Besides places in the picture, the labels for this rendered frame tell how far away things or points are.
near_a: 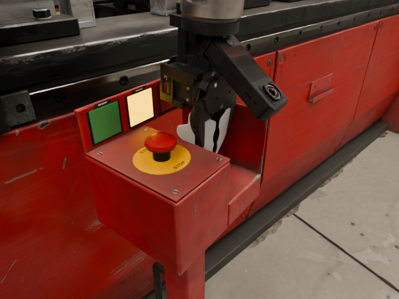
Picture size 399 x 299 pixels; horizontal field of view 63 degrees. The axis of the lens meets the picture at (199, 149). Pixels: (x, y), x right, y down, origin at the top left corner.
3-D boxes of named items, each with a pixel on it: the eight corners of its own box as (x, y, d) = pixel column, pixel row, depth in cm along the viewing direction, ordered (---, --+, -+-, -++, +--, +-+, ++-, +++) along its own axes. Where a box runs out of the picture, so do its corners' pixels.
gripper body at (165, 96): (193, 88, 51) (197, 6, 44) (238, 106, 47) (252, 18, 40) (158, 104, 46) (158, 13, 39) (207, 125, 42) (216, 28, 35)
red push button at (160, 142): (162, 175, 38) (161, 149, 37) (139, 163, 41) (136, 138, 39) (184, 160, 41) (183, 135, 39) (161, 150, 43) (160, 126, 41)
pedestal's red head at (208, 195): (179, 278, 39) (173, 152, 30) (97, 222, 48) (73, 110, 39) (259, 196, 53) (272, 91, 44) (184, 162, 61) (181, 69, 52)
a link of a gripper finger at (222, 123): (195, 143, 55) (198, 93, 50) (224, 157, 52) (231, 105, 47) (183, 150, 53) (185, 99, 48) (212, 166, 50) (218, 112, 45)
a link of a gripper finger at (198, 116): (206, 134, 48) (211, 79, 43) (216, 139, 47) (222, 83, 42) (186, 147, 45) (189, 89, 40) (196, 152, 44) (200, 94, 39)
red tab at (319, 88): (312, 102, 114) (316, 83, 111) (307, 101, 116) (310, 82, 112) (333, 92, 123) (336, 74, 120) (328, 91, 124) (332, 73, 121)
